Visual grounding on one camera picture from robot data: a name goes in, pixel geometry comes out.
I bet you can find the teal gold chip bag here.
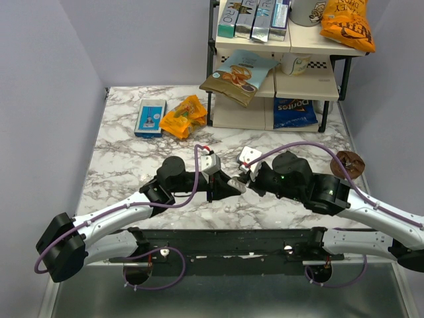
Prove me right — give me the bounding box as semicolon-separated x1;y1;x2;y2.
199;50;279;107

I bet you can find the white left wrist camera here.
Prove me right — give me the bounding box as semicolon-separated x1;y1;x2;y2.
201;150;221;177

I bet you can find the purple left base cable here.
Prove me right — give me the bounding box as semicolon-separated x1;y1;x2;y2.
123;246;186;292

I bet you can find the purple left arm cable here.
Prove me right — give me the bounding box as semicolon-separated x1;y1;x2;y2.
34;143;213;274

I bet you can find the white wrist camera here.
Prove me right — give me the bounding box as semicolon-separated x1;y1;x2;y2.
201;150;221;177
237;146;262;182

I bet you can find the orange snack bag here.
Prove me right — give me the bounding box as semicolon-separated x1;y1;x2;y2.
159;95;207;139

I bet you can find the blue white box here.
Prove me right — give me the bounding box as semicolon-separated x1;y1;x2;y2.
269;0;291;41

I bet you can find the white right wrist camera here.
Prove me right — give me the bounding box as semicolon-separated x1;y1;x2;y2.
237;146;262;182

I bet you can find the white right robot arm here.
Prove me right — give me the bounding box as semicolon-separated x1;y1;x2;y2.
240;150;423;272

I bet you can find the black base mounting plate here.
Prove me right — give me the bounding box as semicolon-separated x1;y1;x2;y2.
125;227;331;278

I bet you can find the blue Doritos bag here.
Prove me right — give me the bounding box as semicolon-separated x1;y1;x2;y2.
273;97;318;129

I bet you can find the blue razor box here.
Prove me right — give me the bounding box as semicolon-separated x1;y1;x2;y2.
134;99;167;138

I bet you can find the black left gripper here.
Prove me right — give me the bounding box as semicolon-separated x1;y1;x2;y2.
170;169;241;203

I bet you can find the white printed cup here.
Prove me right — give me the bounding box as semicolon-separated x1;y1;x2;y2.
289;0;327;27

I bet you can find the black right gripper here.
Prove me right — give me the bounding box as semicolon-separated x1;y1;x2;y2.
237;163;303;202

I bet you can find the white mug on shelf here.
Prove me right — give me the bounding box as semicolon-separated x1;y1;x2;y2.
281;52;311;76

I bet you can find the orange honey dijon chip bag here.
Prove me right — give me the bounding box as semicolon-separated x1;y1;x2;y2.
320;0;376;53

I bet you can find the white earbud case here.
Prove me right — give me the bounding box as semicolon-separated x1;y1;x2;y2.
227;178;246;193

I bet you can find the black beige shelf rack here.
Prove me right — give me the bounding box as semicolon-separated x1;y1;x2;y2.
207;1;365;133

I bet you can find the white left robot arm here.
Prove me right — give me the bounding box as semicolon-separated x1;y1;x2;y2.
34;153;246;282

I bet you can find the teal toothpaste box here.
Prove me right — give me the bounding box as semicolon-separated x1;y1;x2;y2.
217;1;242;38

